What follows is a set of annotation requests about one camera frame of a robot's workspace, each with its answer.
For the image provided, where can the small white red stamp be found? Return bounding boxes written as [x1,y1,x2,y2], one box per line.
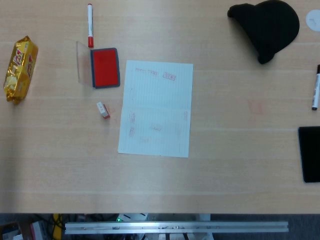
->
[96,101,111,120]

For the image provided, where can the white lined paper sheet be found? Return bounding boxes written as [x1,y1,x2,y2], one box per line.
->
[117,59,194,159]

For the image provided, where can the red ink pad grey case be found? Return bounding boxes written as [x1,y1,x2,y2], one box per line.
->
[89,47,121,89]

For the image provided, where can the clear plastic ink pad lid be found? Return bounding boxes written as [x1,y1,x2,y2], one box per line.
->
[75,40,96,89]

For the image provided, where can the white device with green light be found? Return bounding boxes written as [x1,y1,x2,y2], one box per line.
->
[116,213,148,222]

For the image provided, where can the red white marker pen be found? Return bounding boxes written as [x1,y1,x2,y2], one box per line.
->
[87,3,95,49]

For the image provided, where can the black knit beanie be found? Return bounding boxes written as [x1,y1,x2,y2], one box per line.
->
[227,0,300,65]

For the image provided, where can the golden snack package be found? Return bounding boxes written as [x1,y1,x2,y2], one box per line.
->
[3,35,39,105]

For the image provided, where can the black smartphone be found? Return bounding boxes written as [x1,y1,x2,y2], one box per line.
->
[297,126,320,184]

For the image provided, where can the black white marker pen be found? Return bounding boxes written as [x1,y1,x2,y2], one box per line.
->
[311,64,320,111]

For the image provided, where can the aluminium rail profile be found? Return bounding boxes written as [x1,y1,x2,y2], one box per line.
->
[64,220,290,235]

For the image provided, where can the white round cable grommet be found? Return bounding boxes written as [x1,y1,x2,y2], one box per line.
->
[305,9,320,33]

